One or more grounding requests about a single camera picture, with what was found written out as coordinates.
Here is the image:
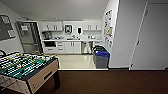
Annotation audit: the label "stainless steel dishwasher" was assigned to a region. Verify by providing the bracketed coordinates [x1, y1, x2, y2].
[81, 41, 93, 55]

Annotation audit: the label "grey trash bin blue lid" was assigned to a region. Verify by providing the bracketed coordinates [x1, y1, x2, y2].
[94, 49, 111, 70]

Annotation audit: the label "brown cork pin board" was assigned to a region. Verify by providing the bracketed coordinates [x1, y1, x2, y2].
[107, 27, 114, 37]

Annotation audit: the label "white upper cabinet small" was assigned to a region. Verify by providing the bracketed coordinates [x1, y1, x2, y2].
[41, 21, 64, 32]

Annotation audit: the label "black coffee machine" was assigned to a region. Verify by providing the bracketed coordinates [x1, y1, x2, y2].
[42, 31, 53, 41]

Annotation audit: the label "foosball table wooden green field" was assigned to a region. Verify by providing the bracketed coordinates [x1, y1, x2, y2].
[0, 51, 62, 94]

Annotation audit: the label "stainless steel refrigerator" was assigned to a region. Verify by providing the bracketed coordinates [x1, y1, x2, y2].
[16, 20, 44, 55]

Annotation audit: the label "white paper sheet on refrigerator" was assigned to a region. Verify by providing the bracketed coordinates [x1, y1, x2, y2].
[21, 25, 30, 32]

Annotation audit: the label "white door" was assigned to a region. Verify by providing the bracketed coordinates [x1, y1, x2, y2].
[129, 1, 168, 71]

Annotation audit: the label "white upper cabinet black handles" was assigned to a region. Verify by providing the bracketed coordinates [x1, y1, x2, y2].
[82, 21, 103, 32]

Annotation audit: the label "small wall paper notices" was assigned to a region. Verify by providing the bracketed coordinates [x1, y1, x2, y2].
[104, 35, 114, 50]

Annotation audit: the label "large white wall poster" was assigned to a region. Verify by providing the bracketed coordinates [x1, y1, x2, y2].
[104, 9, 114, 28]

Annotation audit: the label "grey wall notice board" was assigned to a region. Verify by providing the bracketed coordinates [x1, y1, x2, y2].
[0, 14, 17, 42]

